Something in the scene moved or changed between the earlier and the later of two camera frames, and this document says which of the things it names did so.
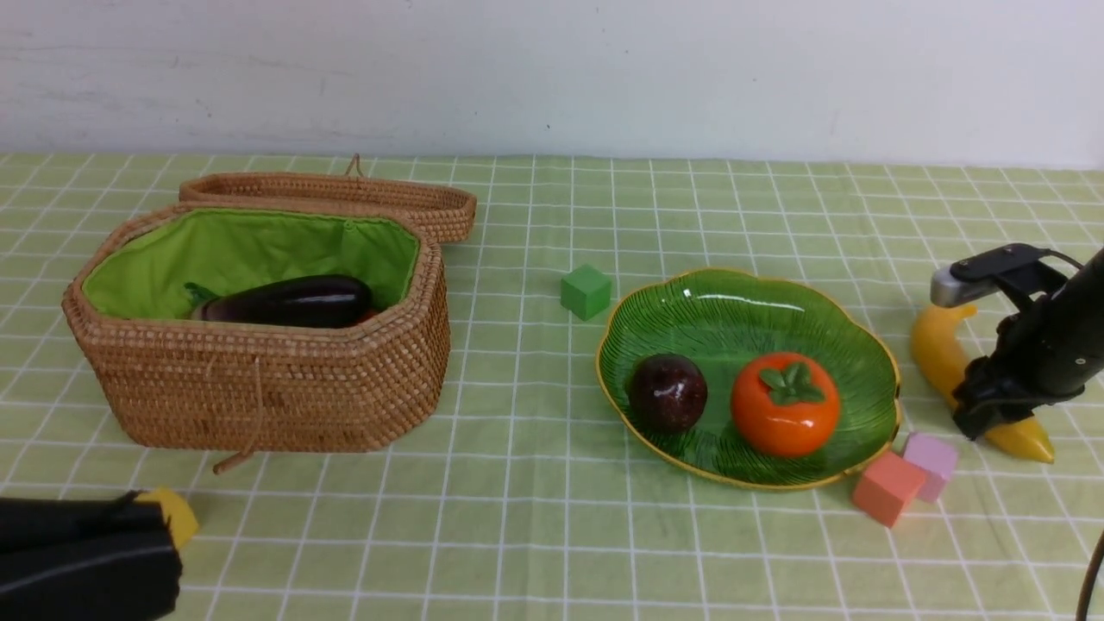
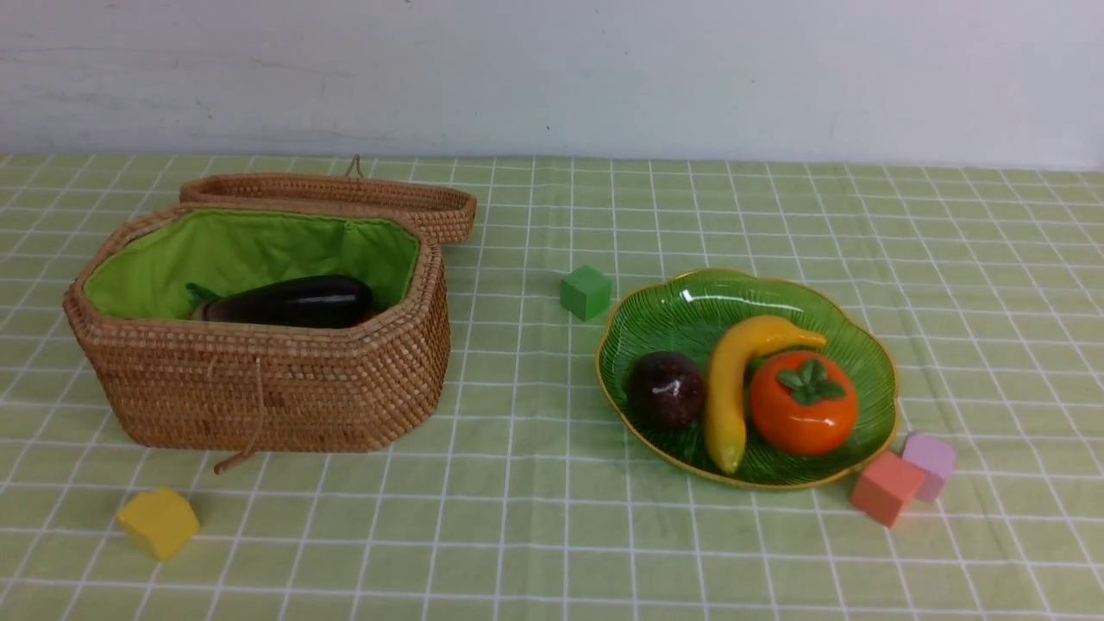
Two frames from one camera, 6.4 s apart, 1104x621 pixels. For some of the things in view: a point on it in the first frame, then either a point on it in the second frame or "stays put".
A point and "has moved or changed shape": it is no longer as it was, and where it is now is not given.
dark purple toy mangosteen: (667, 393) stays put
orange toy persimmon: (785, 404) has moved or changed shape
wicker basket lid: (450, 209) stays put
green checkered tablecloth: (522, 502) stays put
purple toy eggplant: (307, 301) stays put
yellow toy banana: (945, 363) -> (730, 348)
